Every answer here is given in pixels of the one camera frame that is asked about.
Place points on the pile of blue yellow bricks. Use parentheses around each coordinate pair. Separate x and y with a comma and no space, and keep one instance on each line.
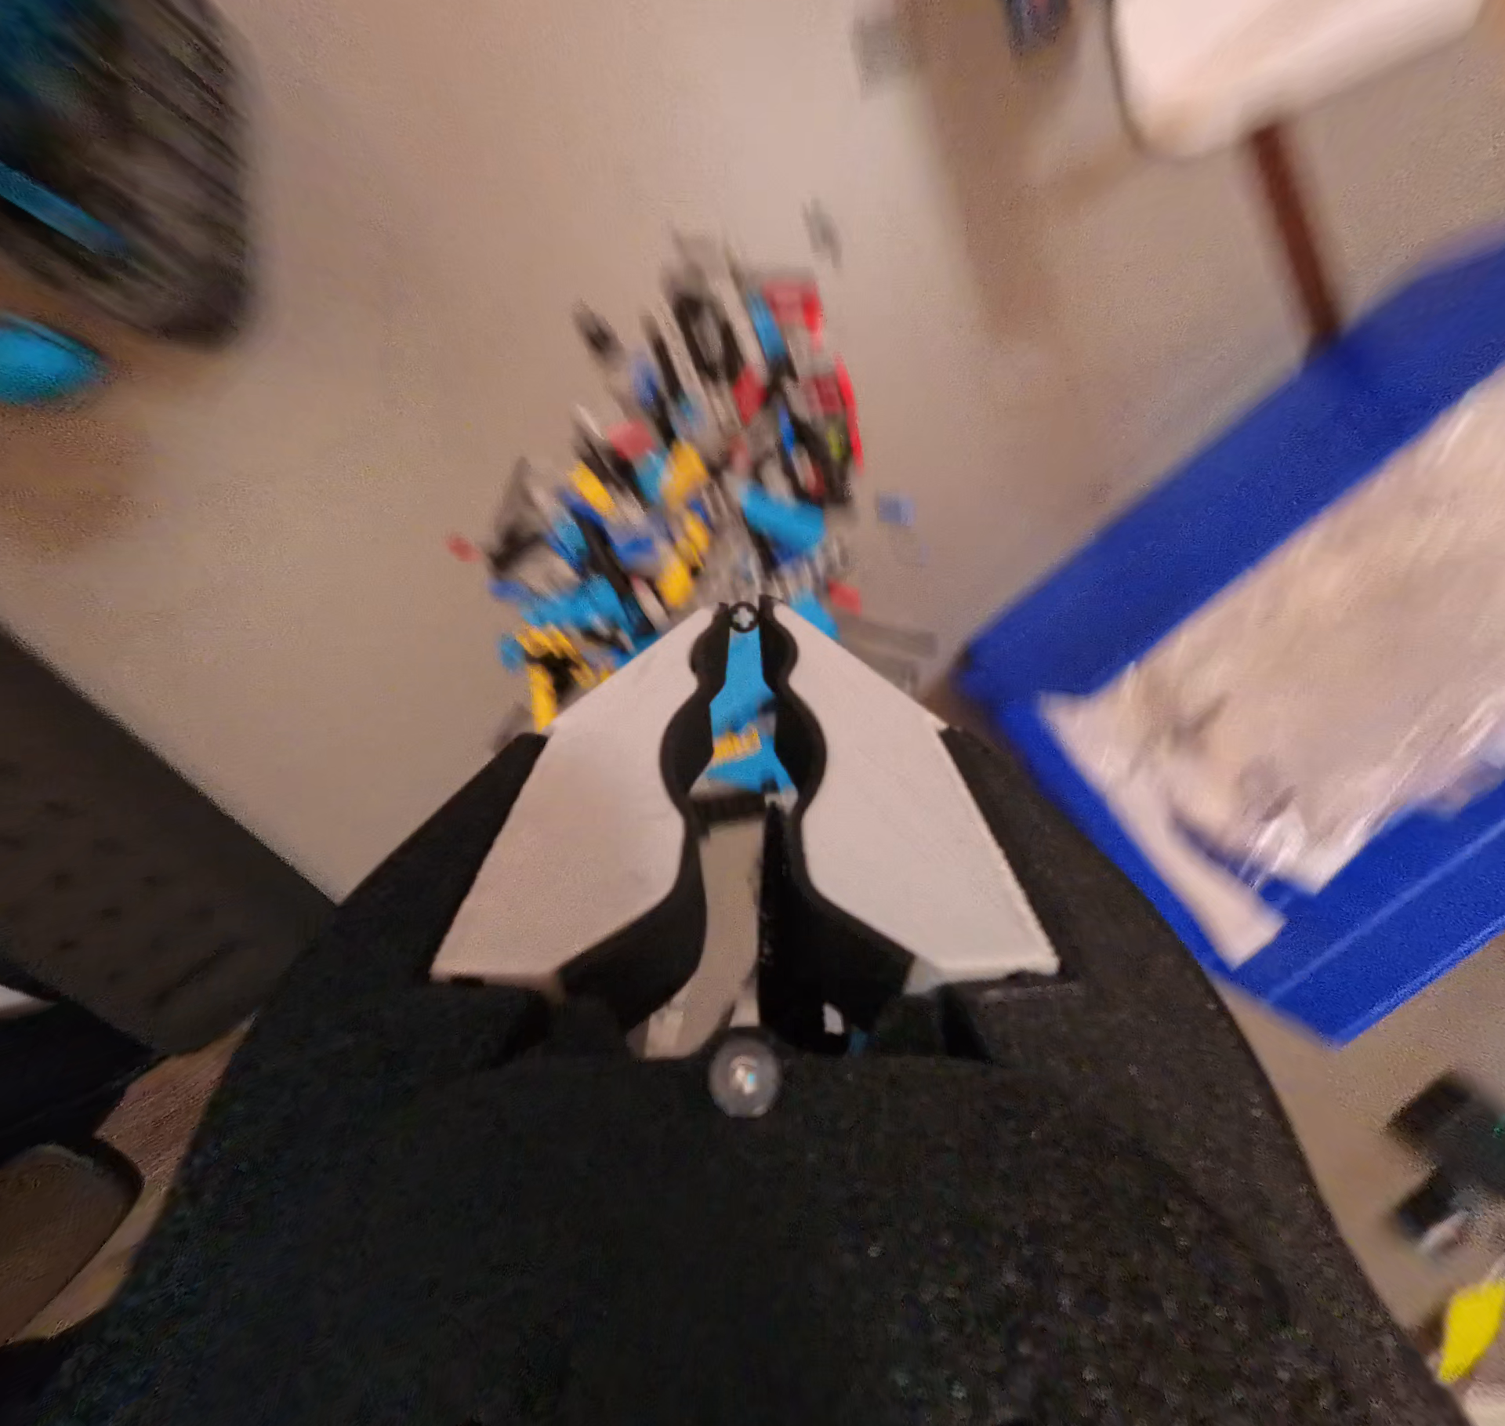
(612,579)

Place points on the black toy axle pin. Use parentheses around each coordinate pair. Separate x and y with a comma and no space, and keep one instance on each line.
(742,617)

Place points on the brown wooden bar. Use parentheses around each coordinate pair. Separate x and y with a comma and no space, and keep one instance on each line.
(1294,228)

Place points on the blue plastic bin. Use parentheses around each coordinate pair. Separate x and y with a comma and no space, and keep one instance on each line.
(1175,486)

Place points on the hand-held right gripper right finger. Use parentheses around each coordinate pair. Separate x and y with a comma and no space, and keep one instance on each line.
(929,850)

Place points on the clear plastic bags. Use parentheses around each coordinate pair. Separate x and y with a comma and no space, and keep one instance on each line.
(1317,675)

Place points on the white rounded board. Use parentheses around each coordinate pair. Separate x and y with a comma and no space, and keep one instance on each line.
(1294,27)

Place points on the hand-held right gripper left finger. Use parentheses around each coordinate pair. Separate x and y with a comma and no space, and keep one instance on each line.
(576,827)

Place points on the black dimpled pad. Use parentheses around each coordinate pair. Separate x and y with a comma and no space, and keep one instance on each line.
(117,839)

